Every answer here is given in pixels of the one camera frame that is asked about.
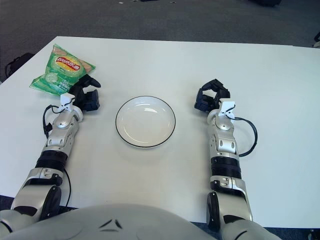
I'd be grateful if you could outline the white plate with black rim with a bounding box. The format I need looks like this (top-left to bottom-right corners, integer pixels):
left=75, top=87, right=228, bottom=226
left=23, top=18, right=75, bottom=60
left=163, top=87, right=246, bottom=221
left=115, top=95, right=177, bottom=149

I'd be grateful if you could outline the grey robot torso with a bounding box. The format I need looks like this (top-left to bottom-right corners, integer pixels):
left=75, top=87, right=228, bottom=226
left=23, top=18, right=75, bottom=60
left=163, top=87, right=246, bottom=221
left=18, top=203, right=221, bottom=240

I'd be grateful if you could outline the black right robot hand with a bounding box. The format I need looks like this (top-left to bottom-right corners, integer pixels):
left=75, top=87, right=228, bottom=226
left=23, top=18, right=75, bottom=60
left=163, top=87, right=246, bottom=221
left=194, top=78, right=231, bottom=111

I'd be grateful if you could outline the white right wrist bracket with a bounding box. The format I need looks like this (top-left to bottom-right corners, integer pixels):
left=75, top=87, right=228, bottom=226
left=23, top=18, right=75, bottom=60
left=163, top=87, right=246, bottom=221
left=218, top=100, right=236, bottom=119

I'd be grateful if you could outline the green potato chip bag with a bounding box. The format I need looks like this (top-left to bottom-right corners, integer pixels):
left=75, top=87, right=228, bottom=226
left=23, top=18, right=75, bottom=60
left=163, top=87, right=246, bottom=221
left=28, top=43, right=97, bottom=97

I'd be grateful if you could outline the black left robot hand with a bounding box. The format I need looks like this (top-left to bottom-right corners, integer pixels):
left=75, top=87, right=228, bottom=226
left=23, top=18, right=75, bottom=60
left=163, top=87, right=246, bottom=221
left=67, top=74, right=102, bottom=113

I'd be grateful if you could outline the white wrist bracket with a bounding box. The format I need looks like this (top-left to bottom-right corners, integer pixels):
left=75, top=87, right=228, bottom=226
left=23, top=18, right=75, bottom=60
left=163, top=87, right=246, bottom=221
left=60, top=93, right=76, bottom=112
left=218, top=100, right=236, bottom=119

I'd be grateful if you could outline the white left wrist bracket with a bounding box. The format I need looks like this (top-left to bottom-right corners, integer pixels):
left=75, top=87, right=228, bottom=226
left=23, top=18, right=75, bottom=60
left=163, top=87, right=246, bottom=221
left=60, top=93, right=76, bottom=112

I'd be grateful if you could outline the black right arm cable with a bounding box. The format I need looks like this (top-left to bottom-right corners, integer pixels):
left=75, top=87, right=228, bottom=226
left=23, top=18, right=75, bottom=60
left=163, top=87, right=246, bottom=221
left=233, top=117, right=258, bottom=157

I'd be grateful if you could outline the black bag on floor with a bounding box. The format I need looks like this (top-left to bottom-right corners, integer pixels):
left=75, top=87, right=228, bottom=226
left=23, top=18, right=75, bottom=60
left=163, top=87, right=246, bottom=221
left=4, top=52, right=35, bottom=78

